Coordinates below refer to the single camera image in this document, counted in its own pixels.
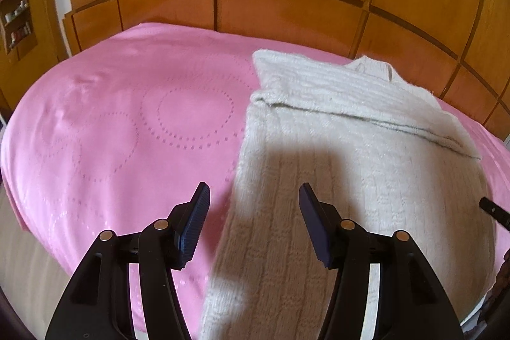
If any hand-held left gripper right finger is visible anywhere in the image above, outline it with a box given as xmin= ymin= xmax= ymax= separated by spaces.
xmin=299 ymin=182 xmax=465 ymax=340

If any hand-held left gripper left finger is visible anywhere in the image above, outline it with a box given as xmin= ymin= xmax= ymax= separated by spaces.
xmin=45 ymin=182 xmax=211 ymax=340

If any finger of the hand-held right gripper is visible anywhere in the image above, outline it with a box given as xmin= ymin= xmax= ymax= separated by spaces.
xmin=479 ymin=197 xmax=510 ymax=232

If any white knit sweater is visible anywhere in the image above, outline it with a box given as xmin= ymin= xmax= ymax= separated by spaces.
xmin=198 ymin=49 xmax=499 ymax=340

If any pink blanket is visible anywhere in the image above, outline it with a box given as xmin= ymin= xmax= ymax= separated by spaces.
xmin=0 ymin=22 xmax=507 ymax=329

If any group of small bottles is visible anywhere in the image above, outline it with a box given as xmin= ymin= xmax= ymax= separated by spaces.
xmin=4 ymin=0 xmax=33 ymax=49

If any wooden wall shelf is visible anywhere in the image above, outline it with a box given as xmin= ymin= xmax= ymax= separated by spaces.
xmin=0 ymin=0 xmax=39 ymax=64

